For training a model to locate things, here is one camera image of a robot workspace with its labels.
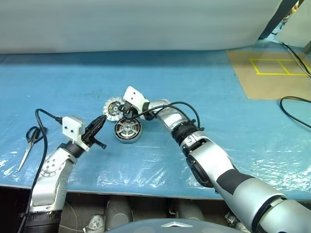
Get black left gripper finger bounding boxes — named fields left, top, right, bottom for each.
left=85, top=115, right=107, bottom=138
left=91, top=137, right=108, bottom=150

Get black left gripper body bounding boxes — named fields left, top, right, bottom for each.
left=81, top=132, right=96, bottom=150

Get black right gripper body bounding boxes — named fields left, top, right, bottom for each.
left=125, top=103, right=142, bottom=119

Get silver spoked motor rotor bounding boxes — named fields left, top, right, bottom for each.
left=116, top=119, right=142, bottom=140

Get silver motor stator disc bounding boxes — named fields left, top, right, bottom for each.
left=102, top=96, right=125, bottom=122

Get round motor rotor housing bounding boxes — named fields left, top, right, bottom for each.
left=113, top=118, right=143, bottom=145

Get grey rounded cylinder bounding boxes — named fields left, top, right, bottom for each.
left=105, top=197, right=134, bottom=231
left=176, top=200, right=205, bottom=222

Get white backdrop board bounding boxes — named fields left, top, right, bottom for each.
left=0, top=0, right=285, bottom=55

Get grey robot torso shell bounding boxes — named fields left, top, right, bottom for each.
left=104, top=217, right=246, bottom=233

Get brown cardboard sheet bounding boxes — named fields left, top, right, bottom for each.
left=225, top=50, right=311, bottom=100

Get white side panel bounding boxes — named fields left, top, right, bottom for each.
left=276, top=0, right=311, bottom=47

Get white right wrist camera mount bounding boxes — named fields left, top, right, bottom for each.
left=122, top=85, right=150, bottom=117

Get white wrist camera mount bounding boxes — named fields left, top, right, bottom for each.
left=61, top=116, right=88, bottom=151
left=122, top=85, right=150, bottom=117

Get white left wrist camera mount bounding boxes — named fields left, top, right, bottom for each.
left=61, top=116, right=88, bottom=151

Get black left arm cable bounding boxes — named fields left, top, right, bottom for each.
left=18, top=108, right=64, bottom=233

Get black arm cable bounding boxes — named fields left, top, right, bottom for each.
left=139, top=101, right=204, bottom=132
left=18, top=108, right=64, bottom=233

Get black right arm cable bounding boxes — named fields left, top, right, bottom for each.
left=139, top=101, right=204, bottom=132

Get black handled scissors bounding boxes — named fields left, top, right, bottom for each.
left=17, top=126, right=46, bottom=172

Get black looped table cable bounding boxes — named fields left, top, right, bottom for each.
left=279, top=96, right=311, bottom=128

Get thin background wire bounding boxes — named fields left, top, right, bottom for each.
left=280, top=41, right=311, bottom=75

